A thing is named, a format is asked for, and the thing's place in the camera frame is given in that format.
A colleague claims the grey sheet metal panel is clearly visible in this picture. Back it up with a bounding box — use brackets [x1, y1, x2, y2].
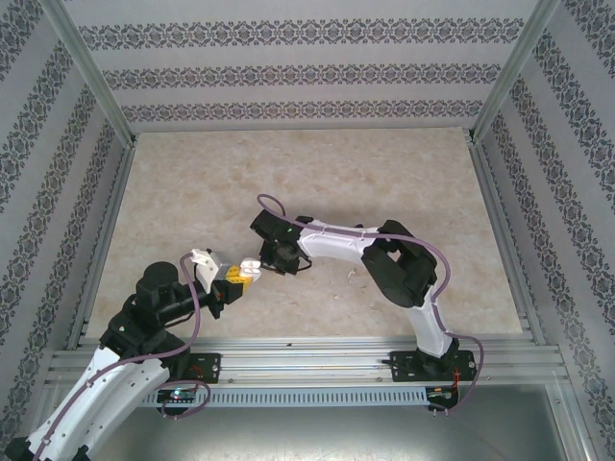
[71, 405, 585, 461]

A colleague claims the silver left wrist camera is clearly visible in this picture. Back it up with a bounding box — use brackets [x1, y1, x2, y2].
[190, 248, 233, 293]

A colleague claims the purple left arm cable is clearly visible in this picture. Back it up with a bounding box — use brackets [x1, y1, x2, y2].
[26, 253, 211, 455]

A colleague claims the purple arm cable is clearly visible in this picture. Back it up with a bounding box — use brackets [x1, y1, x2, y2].
[257, 193, 484, 419]
[26, 253, 211, 455]

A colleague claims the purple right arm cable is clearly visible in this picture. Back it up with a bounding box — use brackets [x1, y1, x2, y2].
[257, 193, 484, 419]

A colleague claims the aluminium frame side rail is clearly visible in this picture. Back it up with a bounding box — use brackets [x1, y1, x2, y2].
[66, 136, 140, 350]
[468, 136, 549, 347]

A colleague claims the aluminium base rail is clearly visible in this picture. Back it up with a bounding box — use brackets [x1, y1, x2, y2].
[45, 335, 571, 388]

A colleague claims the slotted grey cable duct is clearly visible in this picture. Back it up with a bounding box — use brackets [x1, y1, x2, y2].
[117, 386, 430, 409]

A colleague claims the aluminium frame post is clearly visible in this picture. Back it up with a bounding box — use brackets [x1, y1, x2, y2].
[468, 0, 563, 143]
[37, 0, 138, 145]
[547, 381, 600, 461]

